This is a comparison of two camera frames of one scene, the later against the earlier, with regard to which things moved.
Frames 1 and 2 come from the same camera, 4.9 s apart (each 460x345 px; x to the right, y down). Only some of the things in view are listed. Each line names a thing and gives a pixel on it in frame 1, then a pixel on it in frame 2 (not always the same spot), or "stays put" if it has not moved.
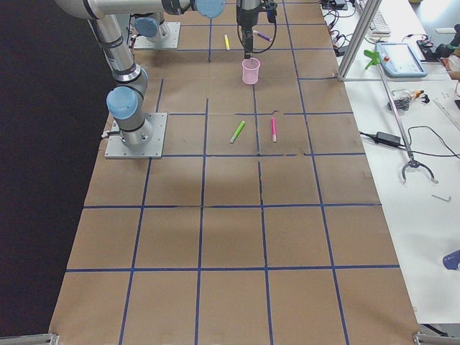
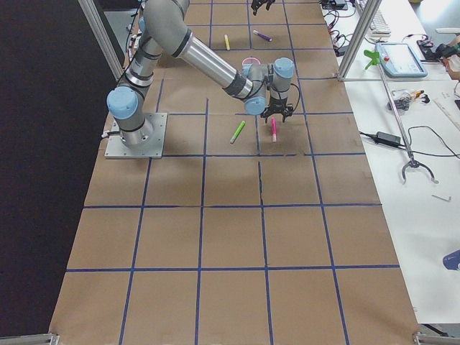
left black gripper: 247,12 -> 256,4
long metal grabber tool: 411,162 stays put
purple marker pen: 261,35 stays put
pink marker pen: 274,129 stays put
